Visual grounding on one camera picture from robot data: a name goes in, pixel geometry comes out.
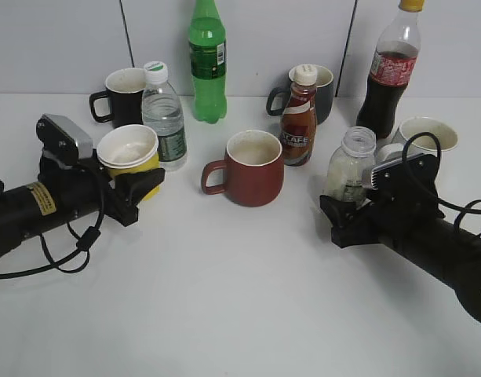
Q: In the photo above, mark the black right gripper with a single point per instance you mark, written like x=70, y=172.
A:
x=351, y=226

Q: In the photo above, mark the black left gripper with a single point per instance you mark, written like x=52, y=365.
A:
x=81, y=190

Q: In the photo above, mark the yellow paper cup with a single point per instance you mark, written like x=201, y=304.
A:
x=129, y=149

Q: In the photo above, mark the clear plastic milk bottle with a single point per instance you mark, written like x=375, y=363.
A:
x=345, y=170

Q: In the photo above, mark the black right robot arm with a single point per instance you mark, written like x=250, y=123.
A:
x=420, y=235

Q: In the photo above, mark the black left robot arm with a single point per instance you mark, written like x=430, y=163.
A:
x=22, y=208

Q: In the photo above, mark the clear water bottle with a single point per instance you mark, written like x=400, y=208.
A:
x=161, y=110

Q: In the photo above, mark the brown coffee drink bottle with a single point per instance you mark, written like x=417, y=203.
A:
x=298, y=122

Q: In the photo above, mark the red ceramic mug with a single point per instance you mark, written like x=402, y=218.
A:
x=252, y=171

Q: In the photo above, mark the black ceramic mug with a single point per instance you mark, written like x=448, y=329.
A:
x=123, y=90

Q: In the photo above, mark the dark grey ceramic mug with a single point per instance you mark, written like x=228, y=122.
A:
x=323, y=98

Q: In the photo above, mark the green soda bottle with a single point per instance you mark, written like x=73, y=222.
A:
x=208, y=60

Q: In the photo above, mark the cola bottle yellow cap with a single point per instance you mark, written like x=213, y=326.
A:
x=395, y=56

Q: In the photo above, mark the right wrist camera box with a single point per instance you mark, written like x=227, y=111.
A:
x=418, y=171

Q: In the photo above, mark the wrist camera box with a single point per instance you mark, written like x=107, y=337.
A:
x=418, y=171
x=64, y=139

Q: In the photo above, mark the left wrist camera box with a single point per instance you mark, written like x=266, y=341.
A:
x=64, y=139

